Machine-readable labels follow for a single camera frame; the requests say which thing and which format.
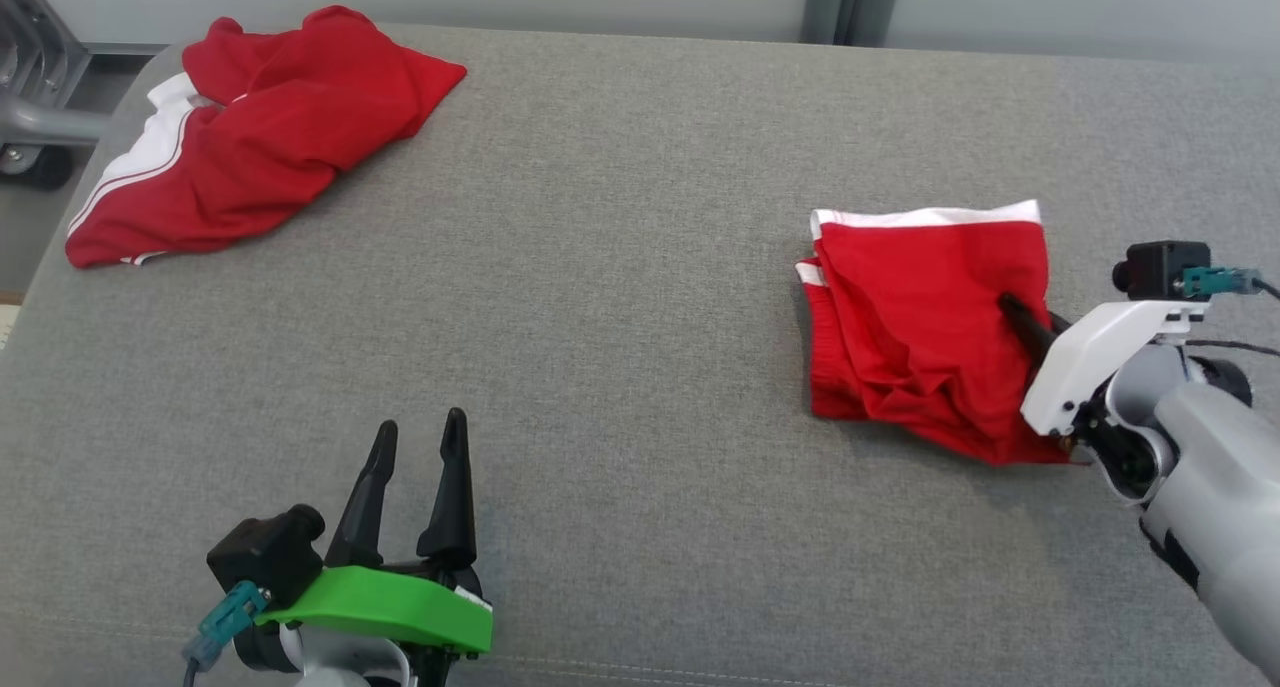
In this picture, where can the grey partition post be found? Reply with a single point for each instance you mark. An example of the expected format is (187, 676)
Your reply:
(878, 2)
(825, 2)

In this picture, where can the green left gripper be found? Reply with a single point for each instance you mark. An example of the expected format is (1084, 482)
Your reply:
(390, 607)

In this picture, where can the black caster wheel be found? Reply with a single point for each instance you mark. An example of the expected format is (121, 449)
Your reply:
(40, 167)

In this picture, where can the red shorts with white stripe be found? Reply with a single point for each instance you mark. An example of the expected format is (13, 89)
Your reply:
(920, 317)

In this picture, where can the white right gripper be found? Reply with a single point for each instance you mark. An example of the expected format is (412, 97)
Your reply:
(1090, 357)

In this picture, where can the red Bulls jersey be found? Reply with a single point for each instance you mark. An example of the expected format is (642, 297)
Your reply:
(280, 137)

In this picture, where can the grey metal cart frame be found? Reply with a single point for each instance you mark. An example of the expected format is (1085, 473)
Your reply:
(40, 87)

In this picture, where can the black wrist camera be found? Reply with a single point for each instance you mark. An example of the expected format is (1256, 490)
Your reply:
(265, 552)
(1155, 267)

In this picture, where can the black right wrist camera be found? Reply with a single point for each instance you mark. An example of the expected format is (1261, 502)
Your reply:
(1155, 267)

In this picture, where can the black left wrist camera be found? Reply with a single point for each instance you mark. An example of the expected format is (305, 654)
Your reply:
(265, 552)

